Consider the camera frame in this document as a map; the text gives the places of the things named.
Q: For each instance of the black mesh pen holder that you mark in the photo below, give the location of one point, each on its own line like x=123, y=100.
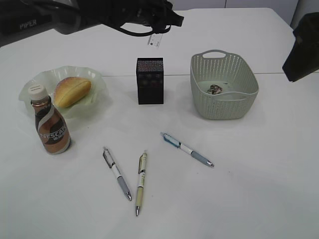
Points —
x=150, y=82

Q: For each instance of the white pen with grey grip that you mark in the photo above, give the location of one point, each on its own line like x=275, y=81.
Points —
x=178, y=144

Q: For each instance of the sugared bread roll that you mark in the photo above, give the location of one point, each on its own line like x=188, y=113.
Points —
x=70, y=90

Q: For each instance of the grey grip patterned pen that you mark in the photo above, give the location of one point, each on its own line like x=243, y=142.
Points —
x=113, y=166

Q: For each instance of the beige grip patterned pen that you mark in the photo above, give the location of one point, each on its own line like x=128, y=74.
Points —
x=141, y=182

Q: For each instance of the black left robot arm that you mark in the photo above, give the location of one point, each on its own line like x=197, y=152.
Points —
x=29, y=17

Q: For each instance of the pale green wavy plate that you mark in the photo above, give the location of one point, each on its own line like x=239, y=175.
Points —
x=50, y=79

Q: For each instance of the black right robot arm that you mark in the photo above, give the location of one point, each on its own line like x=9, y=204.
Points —
x=304, y=56

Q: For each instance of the light green plastic basket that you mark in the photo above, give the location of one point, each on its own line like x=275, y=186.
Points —
x=229, y=71

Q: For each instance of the brown Nescafe coffee bottle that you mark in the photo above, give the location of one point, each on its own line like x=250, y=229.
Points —
x=49, y=123

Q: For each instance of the small paper ball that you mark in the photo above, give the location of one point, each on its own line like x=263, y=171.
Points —
x=215, y=89

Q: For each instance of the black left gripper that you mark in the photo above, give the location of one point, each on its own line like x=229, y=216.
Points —
x=153, y=13

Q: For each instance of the transparent plastic ruler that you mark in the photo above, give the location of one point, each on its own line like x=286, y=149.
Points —
x=155, y=40

